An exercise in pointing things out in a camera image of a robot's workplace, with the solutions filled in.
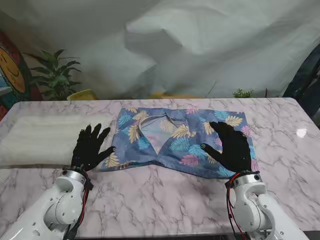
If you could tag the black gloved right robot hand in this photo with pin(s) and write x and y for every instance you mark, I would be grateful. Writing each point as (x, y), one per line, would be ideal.
(235, 152)

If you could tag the white backdrop sheet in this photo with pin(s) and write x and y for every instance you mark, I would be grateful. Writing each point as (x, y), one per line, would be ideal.
(175, 37)

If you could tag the thin dry twig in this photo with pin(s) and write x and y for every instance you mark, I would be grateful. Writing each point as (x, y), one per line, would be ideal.
(211, 89)

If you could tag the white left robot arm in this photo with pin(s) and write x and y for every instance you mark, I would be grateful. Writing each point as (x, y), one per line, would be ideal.
(62, 200)

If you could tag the colourful smiley face board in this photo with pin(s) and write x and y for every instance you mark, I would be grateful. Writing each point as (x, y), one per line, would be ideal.
(10, 67)

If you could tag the blue leaf print pillowcase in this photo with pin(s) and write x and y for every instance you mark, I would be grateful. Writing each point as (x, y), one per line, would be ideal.
(175, 145)

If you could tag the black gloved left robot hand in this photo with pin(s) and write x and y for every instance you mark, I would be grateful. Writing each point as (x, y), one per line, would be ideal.
(88, 150)

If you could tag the white pillow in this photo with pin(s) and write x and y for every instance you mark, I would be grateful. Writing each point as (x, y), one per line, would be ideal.
(37, 140)

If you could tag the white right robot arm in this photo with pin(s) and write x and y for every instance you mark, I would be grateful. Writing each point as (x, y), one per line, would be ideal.
(250, 200)

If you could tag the yellow brown cardboard piece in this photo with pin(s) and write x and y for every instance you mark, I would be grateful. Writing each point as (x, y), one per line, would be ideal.
(160, 95)

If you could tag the large green potted plant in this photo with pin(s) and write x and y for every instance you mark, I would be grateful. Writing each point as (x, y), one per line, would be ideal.
(56, 75)

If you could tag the small green plant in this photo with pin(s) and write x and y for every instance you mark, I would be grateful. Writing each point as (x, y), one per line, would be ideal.
(242, 93)

